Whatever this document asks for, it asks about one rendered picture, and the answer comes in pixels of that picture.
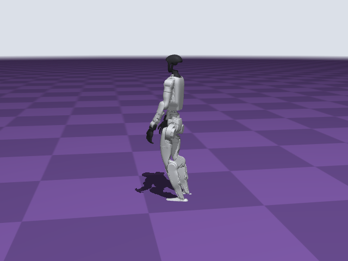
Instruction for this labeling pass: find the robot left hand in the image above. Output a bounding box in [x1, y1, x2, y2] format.
[146, 125, 157, 144]

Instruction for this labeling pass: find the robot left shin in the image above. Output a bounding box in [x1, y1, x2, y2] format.
[165, 163, 184, 200]

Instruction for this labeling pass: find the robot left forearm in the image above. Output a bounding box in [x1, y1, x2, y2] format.
[150, 102, 165, 128]

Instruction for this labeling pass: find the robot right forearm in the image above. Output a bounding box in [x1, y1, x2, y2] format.
[166, 110, 173, 120]

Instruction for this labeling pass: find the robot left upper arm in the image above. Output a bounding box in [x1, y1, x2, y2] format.
[161, 79, 175, 110]

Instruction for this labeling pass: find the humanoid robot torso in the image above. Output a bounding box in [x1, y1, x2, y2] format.
[167, 74, 184, 133]

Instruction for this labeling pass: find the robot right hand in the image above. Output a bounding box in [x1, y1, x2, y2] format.
[158, 115, 167, 134]

